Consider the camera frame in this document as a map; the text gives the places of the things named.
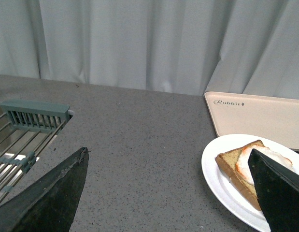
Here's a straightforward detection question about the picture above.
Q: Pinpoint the bottom bread slice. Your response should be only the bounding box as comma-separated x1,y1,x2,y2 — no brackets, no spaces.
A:
215,140,264,211

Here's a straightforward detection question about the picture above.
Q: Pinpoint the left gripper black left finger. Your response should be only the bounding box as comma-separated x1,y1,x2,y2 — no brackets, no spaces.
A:
0,147,89,232

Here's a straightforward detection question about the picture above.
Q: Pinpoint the beige rabbit tray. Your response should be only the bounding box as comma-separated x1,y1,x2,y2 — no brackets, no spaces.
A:
204,91,299,151

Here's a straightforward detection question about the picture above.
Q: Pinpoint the fried egg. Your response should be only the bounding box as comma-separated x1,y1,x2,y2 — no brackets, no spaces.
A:
235,145,294,186

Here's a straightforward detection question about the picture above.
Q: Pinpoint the green dish drying rack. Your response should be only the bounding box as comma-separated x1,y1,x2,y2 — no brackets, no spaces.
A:
0,99,72,204

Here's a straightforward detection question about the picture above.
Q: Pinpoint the white round plate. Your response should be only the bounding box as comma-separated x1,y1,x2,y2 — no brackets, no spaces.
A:
201,134,299,232

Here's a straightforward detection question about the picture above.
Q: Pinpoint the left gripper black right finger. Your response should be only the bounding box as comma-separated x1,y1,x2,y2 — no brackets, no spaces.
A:
248,149,299,232

